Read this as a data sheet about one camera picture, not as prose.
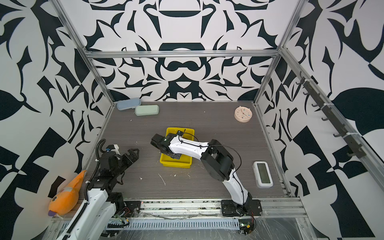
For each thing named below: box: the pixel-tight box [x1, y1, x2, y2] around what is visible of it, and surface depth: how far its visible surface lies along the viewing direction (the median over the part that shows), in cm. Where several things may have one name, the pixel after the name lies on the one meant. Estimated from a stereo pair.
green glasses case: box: [134, 104, 160, 116], surface depth 114 cm
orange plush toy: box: [48, 170, 87, 217], surface depth 71 cm
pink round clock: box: [234, 106, 253, 123], surface depth 113 cm
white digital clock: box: [252, 161, 274, 189], surface depth 83 cm
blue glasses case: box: [117, 97, 141, 111], surface depth 117 cm
